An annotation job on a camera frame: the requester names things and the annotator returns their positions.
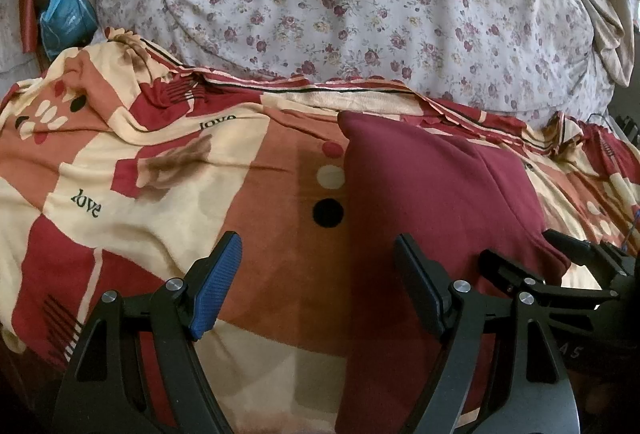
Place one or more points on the blue plastic bag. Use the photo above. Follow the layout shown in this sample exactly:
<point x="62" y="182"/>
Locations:
<point x="67" y="22"/>

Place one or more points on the red and cream printed blanket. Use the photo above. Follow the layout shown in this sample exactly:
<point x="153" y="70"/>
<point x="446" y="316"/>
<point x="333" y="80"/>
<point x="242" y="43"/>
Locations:
<point x="175" y="174"/>

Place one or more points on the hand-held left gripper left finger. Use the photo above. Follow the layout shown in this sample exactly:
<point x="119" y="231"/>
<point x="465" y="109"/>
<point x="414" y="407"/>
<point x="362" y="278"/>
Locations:
<point x="217" y="286"/>

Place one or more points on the maroon garment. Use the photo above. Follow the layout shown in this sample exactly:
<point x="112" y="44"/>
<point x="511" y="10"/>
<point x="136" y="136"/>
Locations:
<point x="425" y="184"/>

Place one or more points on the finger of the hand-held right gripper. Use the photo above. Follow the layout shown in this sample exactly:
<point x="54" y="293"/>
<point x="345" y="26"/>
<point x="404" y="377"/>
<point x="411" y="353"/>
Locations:
<point x="505" y="269"/>
<point x="575" y="246"/>

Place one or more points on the white floral quilt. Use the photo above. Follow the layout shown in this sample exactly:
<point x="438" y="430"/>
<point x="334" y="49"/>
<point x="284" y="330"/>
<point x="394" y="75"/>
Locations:
<point x="350" y="24"/>

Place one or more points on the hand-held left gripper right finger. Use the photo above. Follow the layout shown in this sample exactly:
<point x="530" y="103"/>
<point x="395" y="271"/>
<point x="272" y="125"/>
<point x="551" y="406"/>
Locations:
<point x="425" y="289"/>

